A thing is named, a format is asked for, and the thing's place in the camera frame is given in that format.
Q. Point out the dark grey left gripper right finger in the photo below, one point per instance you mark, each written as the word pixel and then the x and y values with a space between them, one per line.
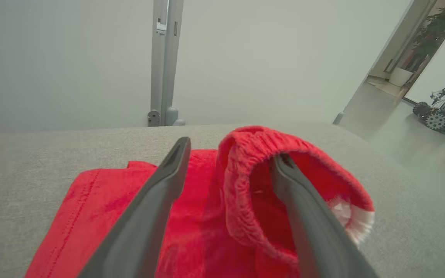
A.
pixel 311 231

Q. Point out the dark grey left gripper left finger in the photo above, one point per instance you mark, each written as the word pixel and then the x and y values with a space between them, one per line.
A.
pixel 141 224

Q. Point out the red shorts with white trim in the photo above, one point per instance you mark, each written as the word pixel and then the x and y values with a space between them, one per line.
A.
pixel 102 200

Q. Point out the grey slanted metal leg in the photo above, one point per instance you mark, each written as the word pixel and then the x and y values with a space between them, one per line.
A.
pixel 338 118

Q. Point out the grey wheeled robot with gears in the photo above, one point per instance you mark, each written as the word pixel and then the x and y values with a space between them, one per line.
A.
pixel 437 119

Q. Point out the white plant pot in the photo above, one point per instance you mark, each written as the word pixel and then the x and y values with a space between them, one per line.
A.
pixel 400 76

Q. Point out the green potted plant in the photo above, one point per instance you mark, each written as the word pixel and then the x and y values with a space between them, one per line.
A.
pixel 435 34

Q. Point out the grey metal upright post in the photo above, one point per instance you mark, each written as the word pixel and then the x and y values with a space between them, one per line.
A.
pixel 164 77

